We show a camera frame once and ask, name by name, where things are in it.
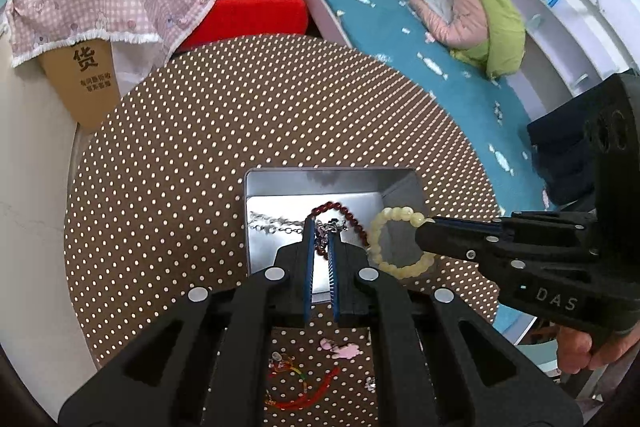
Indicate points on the cardboard box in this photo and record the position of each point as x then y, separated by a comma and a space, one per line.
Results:
85, 77

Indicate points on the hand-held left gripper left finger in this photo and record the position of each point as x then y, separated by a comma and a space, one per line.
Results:
308, 257

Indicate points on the person's right hand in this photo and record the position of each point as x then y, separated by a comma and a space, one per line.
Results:
575, 349

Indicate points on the brown polka dot tablecloth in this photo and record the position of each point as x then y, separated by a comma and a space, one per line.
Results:
200, 132

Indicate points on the pink charm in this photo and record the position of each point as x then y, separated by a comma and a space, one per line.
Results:
345, 350

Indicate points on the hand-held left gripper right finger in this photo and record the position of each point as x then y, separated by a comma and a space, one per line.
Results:
334, 277

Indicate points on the blue printed bed sheet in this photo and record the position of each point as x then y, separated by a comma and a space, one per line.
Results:
450, 97

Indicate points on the green quilt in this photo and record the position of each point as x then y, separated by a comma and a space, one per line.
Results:
500, 22

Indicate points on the dark cloth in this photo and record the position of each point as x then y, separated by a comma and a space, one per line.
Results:
560, 147

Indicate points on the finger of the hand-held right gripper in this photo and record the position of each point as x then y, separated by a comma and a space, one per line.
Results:
550, 223
450, 243

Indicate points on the pink padded jacket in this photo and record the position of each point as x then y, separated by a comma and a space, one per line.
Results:
460, 9

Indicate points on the metal tin box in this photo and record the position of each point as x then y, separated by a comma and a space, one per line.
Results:
280, 202

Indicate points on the red storage bench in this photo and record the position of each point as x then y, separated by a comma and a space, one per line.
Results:
250, 19

